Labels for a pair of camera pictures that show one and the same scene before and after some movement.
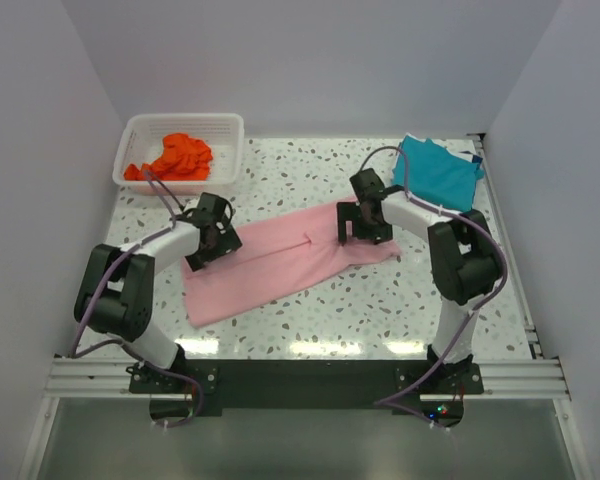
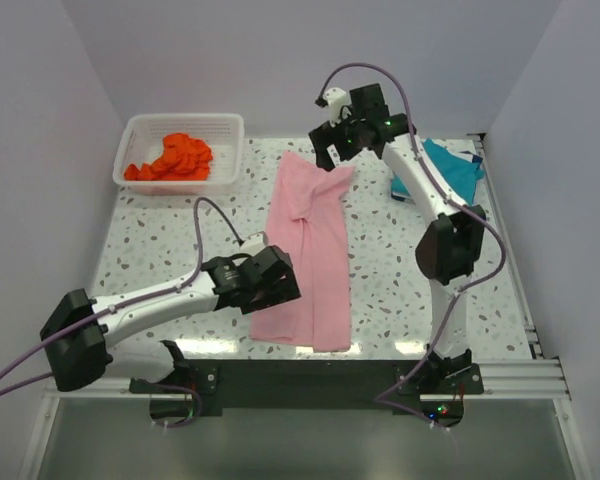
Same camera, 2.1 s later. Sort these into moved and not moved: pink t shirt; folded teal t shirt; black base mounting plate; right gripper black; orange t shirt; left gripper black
Moved: left gripper black; right gripper black; pink t shirt
Not moved: orange t shirt; black base mounting plate; folded teal t shirt
